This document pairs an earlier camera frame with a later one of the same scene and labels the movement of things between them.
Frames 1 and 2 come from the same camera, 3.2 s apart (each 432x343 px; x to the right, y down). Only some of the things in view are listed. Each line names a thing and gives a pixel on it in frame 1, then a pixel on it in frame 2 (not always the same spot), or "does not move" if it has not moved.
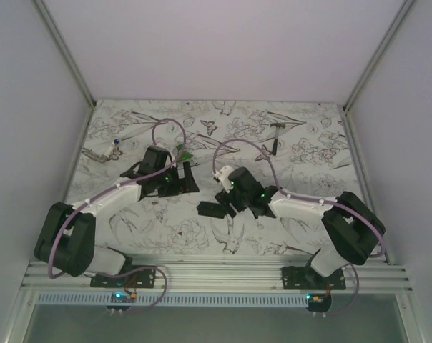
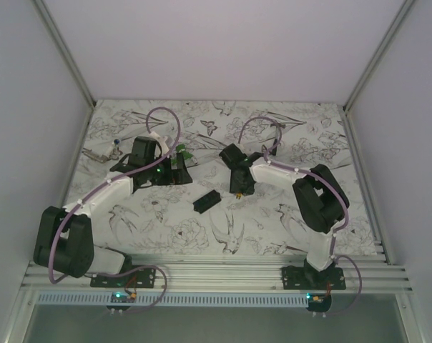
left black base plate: x=129 y=276 does not move
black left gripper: x=183 y=185 to x=174 y=176
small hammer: x=277 y=126 does not move
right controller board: x=318 y=302 does not move
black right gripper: x=222 y=198 to x=234 y=188
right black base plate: x=306 y=278 does not move
